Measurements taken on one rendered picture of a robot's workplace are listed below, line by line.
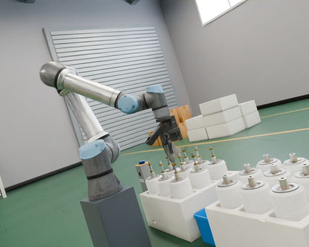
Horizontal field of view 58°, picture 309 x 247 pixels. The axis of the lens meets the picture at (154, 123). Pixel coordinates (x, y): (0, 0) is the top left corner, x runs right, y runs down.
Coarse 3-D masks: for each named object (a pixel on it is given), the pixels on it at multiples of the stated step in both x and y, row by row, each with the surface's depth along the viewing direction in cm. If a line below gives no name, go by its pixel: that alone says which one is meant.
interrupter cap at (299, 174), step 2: (302, 170) 91; (296, 172) 91; (298, 172) 91; (300, 172) 90; (302, 172) 90; (294, 174) 89; (296, 174) 89; (298, 174) 89; (300, 174) 88; (302, 174) 88; (296, 176) 87; (298, 176) 87; (300, 176) 86; (302, 176) 86; (304, 176) 85; (306, 176) 85; (308, 176) 84
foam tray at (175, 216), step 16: (144, 192) 154; (208, 192) 128; (144, 208) 152; (160, 208) 135; (176, 208) 123; (192, 208) 122; (160, 224) 140; (176, 224) 127; (192, 224) 121; (192, 240) 120
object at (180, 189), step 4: (184, 180) 126; (188, 180) 128; (172, 184) 126; (176, 184) 125; (180, 184) 125; (184, 184) 125; (188, 184) 127; (172, 188) 127; (176, 188) 125; (180, 188) 125; (184, 188) 125; (188, 188) 126; (172, 192) 128; (176, 192) 126; (180, 192) 125; (184, 192) 125; (188, 192) 126; (192, 192) 128; (176, 196) 126; (180, 196) 125; (184, 196) 125
